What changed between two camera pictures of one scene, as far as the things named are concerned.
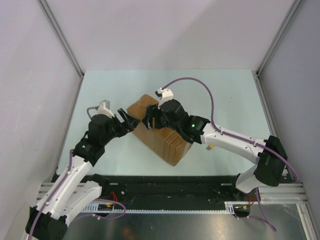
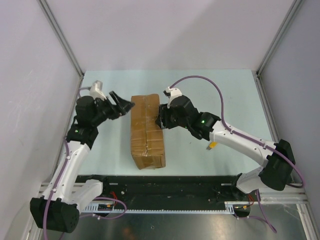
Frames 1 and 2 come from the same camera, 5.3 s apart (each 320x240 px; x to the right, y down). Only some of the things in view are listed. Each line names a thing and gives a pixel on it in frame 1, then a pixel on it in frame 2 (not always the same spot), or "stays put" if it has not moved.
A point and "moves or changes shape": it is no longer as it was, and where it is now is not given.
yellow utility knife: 210,146 stays put
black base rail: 165,190 stays put
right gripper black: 152,112 -> 163,121
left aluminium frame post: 65,43 stays put
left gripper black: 128,126 -> 123,106
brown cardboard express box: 165,144 moves or changes shape
